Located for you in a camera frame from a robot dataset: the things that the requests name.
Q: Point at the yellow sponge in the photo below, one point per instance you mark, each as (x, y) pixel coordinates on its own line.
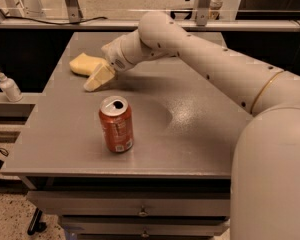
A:
(84, 64)

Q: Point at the metal frame post right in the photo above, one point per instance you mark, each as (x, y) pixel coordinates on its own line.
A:
(202, 11)

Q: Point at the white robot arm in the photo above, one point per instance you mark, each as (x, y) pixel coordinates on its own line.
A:
(265, 173)

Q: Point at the lower drawer front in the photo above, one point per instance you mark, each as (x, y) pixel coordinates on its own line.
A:
(150, 226)

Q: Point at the metal frame post left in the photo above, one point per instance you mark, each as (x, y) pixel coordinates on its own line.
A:
(74, 11)

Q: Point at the metal frame post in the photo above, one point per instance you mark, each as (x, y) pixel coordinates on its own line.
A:
(74, 11)
(202, 11)

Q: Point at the upper drawer front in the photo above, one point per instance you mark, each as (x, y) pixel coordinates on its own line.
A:
(141, 204)

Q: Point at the drawer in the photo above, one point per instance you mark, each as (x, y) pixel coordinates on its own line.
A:
(141, 204)
(150, 226)

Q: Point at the grey drawer cabinet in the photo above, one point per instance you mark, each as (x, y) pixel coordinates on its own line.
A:
(147, 157)

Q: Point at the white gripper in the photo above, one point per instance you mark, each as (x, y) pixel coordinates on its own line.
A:
(112, 55)

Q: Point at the white pump bottle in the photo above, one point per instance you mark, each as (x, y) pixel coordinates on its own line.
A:
(10, 88)

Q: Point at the red soda can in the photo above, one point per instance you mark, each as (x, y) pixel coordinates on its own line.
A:
(115, 116)

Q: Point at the black caster leg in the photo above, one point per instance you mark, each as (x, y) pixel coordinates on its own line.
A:
(36, 225)

